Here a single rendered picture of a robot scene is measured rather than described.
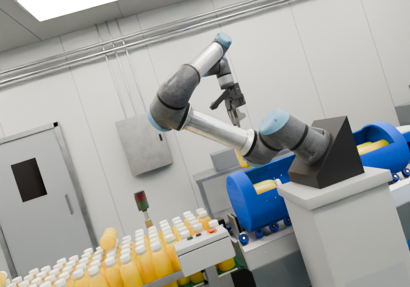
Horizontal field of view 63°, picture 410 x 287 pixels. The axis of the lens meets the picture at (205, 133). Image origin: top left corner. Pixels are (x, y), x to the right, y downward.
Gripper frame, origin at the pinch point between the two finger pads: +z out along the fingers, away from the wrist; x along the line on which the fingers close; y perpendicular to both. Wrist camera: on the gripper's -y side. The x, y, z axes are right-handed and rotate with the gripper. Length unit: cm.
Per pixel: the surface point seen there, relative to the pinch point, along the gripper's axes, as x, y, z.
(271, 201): -14.9, 0.2, 36.3
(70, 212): 351, -159, 53
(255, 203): -14.9, -6.9, 34.3
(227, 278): -24, -30, 56
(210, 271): -32, -37, 47
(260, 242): -12, -10, 52
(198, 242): -35, -38, 35
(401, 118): 256, 323, 73
